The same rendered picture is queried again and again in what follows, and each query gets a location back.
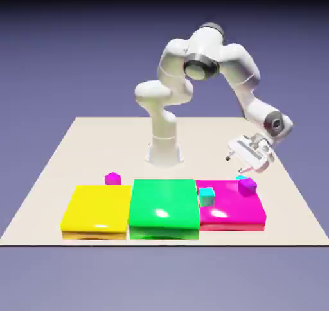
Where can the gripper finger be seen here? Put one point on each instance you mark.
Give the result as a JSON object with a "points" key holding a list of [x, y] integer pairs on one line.
{"points": [[228, 156], [244, 169]]}

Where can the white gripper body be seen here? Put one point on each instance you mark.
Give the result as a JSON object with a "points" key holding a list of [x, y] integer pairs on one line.
{"points": [[248, 150]]}

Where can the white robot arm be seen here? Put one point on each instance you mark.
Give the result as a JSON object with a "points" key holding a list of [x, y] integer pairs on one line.
{"points": [[164, 136]]}

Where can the small cyan cube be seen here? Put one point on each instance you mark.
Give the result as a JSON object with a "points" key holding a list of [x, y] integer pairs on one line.
{"points": [[240, 177], [206, 197]]}

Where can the small purple cube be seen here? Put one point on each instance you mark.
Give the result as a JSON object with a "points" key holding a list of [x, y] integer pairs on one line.
{"points": [[246, 187]]}

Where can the small magenta cube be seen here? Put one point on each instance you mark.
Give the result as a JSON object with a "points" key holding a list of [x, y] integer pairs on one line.
{"points": [[112, 179]]}

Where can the large magenta box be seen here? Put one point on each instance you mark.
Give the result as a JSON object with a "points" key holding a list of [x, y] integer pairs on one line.
{"points": [[231, 213]]}

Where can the large green box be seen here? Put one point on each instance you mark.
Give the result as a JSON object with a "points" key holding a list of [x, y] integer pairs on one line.
{"points": [[164, 203]]}

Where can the large yellow box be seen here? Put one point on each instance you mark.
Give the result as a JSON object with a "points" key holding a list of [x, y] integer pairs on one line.
{"points": [[96, 208]]}

